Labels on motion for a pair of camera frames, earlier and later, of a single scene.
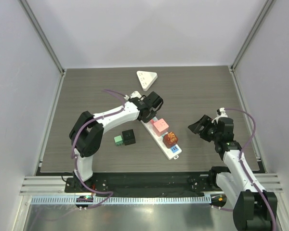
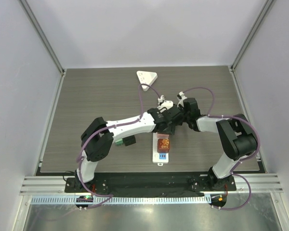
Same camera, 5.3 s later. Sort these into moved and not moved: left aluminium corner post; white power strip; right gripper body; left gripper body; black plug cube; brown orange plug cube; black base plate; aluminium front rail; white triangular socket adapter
Moved: brown orange plug cube; right gripper body; white power strip; left gripper body
Not moved: black base plate; left aluminium corner post; aluminium front rail; black plug cube; white triangular socket adapter
